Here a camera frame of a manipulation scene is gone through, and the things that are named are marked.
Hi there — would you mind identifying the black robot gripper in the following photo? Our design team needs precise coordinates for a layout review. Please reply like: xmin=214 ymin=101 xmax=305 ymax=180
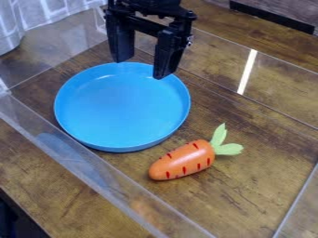
xmin=104 ymin=0 xmax=196 ymax=79

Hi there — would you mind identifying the orange toy carrot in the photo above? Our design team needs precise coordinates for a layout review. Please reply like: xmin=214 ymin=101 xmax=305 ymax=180
xmin=148 ymin=124 xmax=243 ymax=180

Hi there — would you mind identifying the round blue plastic tray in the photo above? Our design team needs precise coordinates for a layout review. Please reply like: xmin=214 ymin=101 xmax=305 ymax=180
xmin=53 ymin=62 xmax=191 ymax=152

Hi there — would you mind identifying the dark baseboard strip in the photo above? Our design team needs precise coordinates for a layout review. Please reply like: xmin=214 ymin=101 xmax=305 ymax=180
xmin=230 ymin=0 xmax=315 ymax=34

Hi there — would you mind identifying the white checked curtain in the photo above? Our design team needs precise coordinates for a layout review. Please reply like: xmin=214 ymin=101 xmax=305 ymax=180
xmin=0 ymin=0 xmax=108 ymax=56

